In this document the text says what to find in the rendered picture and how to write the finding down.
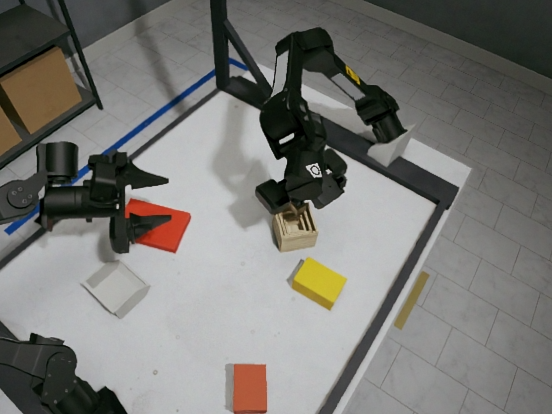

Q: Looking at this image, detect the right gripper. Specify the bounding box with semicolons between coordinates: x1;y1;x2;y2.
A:
75;152;172;254

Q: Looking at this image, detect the orange cube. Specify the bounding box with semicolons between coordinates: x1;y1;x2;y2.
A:
233;364;267;414

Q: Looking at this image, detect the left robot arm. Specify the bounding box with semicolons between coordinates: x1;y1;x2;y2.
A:
259;27;408;210

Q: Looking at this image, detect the white open tray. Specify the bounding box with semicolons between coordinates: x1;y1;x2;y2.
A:
82;258;151;319

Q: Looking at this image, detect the red flat rectangular block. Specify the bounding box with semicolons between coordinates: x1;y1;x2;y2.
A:
126;198;191;254

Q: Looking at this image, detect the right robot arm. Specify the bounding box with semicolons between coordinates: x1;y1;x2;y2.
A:
0;141;116;414

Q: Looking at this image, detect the yellow rectangular block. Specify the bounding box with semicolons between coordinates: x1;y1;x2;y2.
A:
291;257;347;310

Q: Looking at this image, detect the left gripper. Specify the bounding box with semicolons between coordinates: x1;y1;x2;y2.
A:
255;148;348;215

